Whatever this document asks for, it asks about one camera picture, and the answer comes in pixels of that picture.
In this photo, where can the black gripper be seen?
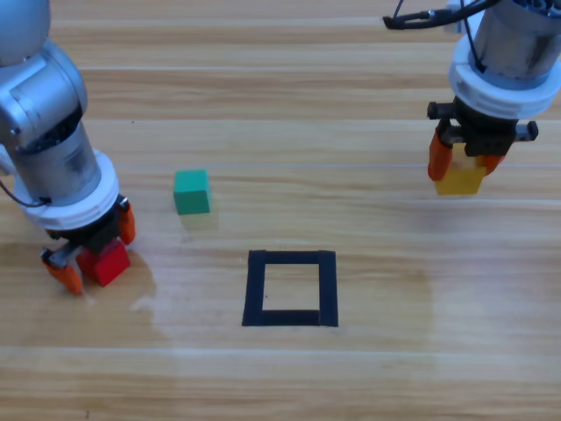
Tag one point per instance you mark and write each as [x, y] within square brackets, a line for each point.
[486, 136]
[92, 237]

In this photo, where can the red wooden cube block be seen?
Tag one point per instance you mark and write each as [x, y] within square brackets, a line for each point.
[109, 263]

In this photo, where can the yellow wooden cube block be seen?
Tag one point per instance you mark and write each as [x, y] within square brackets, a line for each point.
[460, 182]

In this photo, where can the green wooden cube block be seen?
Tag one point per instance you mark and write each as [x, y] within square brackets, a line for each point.
[193, 197]

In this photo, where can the black tape square outline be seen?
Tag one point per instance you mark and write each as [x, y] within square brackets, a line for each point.
[254, 289]

